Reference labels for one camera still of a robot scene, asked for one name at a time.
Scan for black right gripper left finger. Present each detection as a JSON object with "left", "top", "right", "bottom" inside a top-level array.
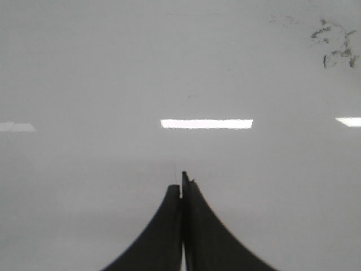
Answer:
[{"left": 103, "top": 185, "right": 182, "bottom": 271}]

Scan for white whiteboard with metal frame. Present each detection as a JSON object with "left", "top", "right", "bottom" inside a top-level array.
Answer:
[{"left": 1, "top": 1, "right": 360, "bottom": 270}]

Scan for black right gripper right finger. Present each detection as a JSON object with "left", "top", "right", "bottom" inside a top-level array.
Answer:
[{"left": 182, "top": 171, "right": 275, "bottom": 270}]

